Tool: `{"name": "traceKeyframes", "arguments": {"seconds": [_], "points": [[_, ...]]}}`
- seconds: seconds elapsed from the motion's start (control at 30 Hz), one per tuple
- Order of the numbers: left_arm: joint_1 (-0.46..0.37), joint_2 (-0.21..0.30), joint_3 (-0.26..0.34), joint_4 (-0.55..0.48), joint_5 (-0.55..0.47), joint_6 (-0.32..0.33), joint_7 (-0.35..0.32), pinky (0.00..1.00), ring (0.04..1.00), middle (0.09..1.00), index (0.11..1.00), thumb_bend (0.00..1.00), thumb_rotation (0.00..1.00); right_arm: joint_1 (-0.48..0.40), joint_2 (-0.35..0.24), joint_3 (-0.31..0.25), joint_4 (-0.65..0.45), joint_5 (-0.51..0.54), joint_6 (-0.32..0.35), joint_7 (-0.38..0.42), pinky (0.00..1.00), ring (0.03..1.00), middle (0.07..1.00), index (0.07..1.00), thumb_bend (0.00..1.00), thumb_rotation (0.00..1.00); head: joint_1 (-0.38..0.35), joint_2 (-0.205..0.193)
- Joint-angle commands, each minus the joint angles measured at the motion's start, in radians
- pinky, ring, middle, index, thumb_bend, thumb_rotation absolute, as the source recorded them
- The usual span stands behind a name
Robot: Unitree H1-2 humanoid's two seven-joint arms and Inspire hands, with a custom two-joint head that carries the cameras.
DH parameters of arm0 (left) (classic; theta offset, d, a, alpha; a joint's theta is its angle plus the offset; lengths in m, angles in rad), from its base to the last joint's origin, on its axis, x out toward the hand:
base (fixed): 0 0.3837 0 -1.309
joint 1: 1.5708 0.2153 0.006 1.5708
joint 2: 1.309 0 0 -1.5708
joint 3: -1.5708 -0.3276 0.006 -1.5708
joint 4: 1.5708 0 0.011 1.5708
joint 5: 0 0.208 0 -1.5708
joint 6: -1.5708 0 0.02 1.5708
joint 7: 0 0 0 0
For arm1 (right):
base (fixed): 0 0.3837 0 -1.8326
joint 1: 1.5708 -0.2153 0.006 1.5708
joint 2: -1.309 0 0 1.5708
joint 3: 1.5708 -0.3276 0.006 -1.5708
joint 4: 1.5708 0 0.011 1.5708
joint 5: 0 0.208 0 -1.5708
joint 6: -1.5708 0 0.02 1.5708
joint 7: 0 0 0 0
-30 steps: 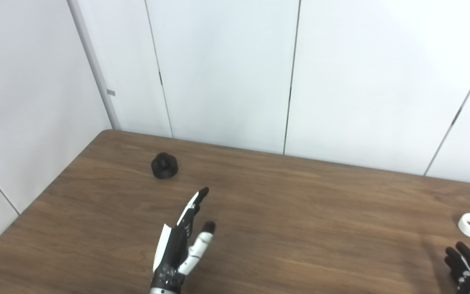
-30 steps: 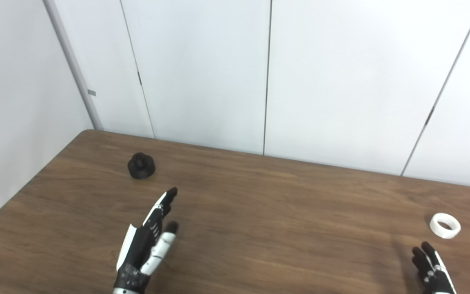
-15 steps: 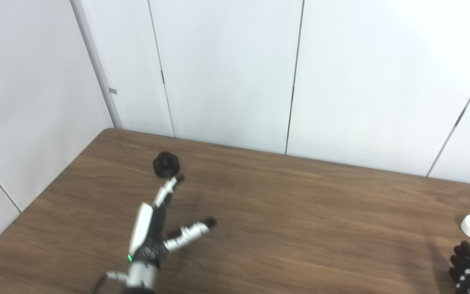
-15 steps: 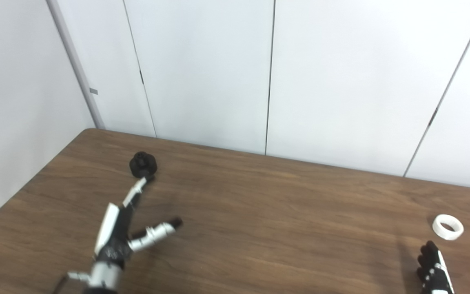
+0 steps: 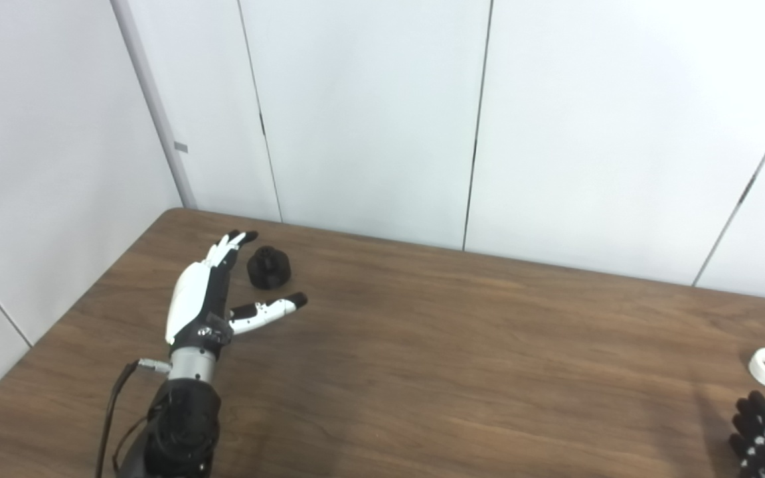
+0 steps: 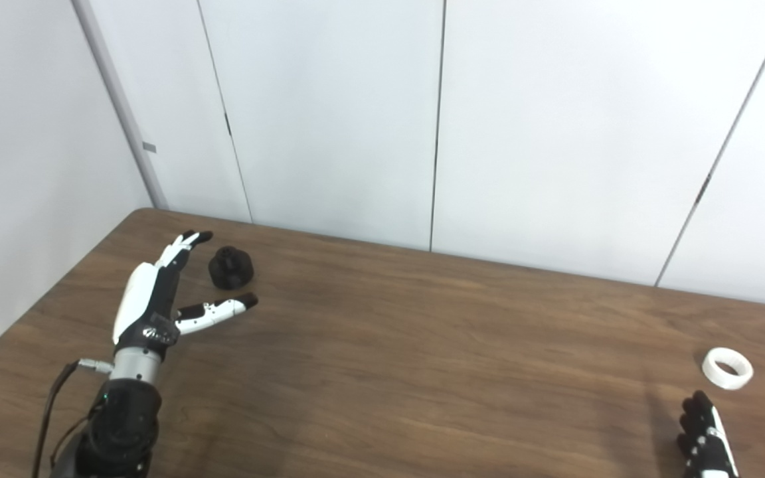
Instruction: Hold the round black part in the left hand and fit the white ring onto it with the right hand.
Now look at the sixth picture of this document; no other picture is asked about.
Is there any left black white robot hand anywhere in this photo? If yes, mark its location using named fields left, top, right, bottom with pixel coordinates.
left=112, top=230, right=259, bottom=362

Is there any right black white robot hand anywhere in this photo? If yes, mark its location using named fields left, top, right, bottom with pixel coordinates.
left=677, top=390, right=740, bottom=478

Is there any white plastic ring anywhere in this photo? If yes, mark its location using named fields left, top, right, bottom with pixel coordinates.
left=701, top=347, right=754, bottom=391

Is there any round black plastic part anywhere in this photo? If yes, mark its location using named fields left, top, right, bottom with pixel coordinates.
left=209, top=246, right=255, bottom=291

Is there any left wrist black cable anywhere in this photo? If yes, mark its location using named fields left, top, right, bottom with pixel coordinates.
left=32, top=358, right=115, bottom=478

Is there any grey vertical wall post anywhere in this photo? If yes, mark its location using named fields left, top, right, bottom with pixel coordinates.
left=69, top=0, right=170, bottom=211

